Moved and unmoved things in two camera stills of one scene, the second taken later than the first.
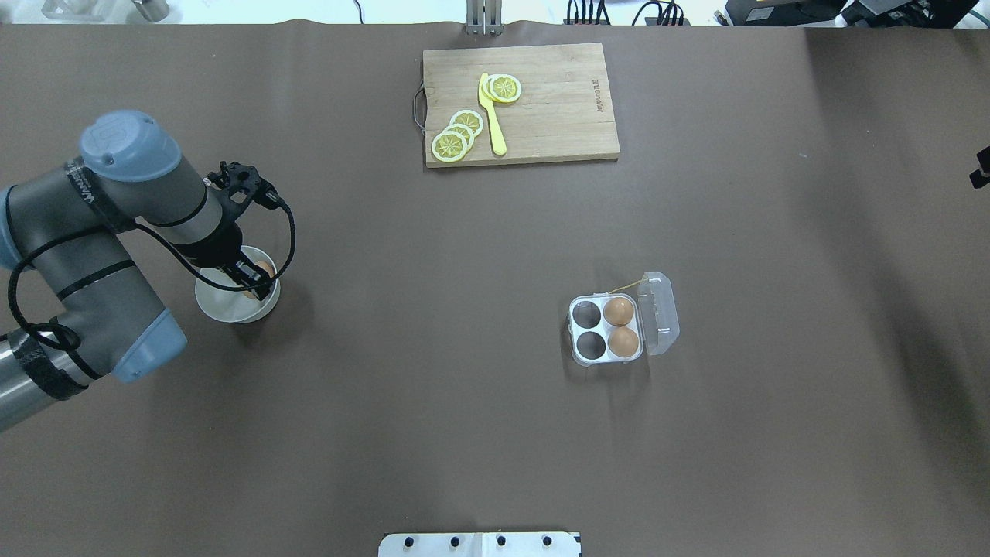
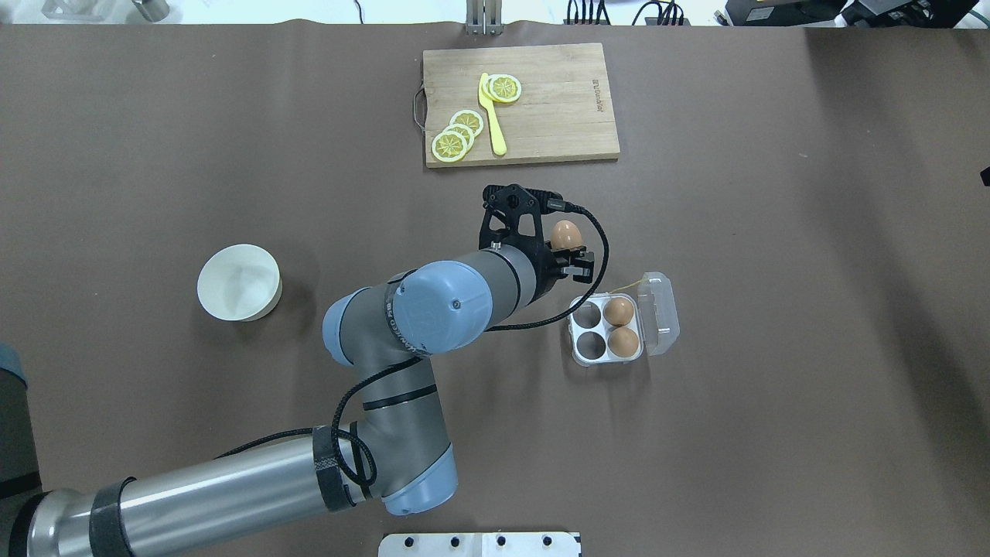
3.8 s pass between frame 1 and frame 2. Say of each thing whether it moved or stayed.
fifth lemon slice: stayed
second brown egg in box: stayed
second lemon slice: stayed
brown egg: moved
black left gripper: moved
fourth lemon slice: stayed
